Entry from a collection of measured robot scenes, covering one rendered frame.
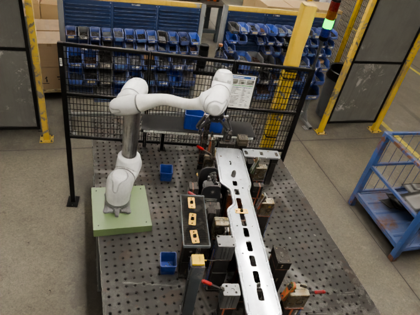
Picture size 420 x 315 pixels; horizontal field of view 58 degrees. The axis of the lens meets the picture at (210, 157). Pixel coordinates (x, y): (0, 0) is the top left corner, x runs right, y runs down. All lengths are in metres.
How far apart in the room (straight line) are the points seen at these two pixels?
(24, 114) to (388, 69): 4.39
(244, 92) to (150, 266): 1.51
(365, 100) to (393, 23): 1.07
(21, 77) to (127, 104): 2.23
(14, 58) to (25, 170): 1.08
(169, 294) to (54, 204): 1.82
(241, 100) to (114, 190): 1.27
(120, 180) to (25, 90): 2.09
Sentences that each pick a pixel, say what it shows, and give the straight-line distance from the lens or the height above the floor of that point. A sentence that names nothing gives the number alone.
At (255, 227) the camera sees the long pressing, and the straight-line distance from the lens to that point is 2.36.
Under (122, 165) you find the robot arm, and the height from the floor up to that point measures 1.02.
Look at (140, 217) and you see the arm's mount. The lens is 2.61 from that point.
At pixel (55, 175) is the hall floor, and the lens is 4.12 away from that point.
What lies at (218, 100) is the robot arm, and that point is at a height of 1.82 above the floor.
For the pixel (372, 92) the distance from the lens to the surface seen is 5.63.
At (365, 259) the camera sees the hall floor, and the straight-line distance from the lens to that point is 3.98.
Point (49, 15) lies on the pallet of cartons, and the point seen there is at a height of 0.59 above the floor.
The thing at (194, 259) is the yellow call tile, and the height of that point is 1.16.
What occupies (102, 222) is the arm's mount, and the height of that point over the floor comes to 0.77.
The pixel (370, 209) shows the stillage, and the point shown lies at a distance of 4.22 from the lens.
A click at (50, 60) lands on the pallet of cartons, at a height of 0.53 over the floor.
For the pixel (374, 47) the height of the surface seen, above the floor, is 1.24.
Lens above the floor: 2.67
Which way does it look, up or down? 37 degrees down
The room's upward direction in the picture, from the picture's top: 11 degrees clockwise
